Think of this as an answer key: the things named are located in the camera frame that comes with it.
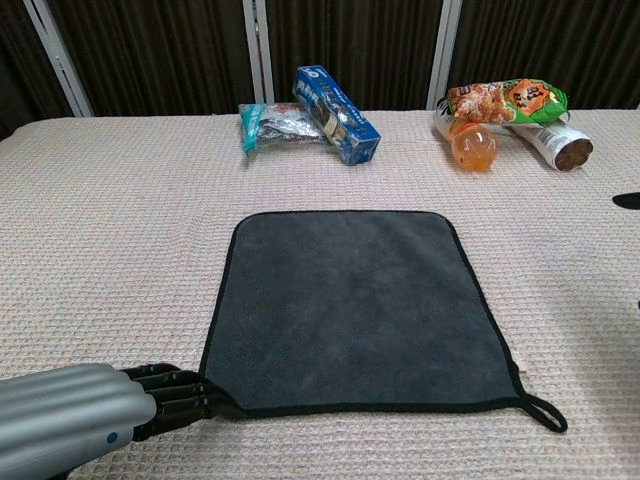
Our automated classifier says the blue snack packet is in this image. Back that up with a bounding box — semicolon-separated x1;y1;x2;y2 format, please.
292;65;382;167

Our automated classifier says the silver and teal snack packet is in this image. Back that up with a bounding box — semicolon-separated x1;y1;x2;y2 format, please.
237;102;334;157

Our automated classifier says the white metal frame post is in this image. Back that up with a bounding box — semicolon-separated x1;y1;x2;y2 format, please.
241;0;276;105
22;0;95;119
426;0;464;111

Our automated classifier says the brown drink bottle white label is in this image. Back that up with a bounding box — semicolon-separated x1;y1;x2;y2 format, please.
507;112;595;174

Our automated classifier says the beige woven tablecloth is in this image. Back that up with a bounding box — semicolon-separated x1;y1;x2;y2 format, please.
0;108;640;480

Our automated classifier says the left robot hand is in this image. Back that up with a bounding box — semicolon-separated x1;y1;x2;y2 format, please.
0;362;247;480

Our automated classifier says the green and orange snack bag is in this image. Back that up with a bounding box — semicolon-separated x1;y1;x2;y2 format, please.
446;77;571;126

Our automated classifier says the orange drink bottle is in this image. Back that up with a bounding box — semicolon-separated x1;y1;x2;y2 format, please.
432;97;500;174

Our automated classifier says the grey and red cloth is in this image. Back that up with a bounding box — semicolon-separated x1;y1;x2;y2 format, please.
198;209;569;435

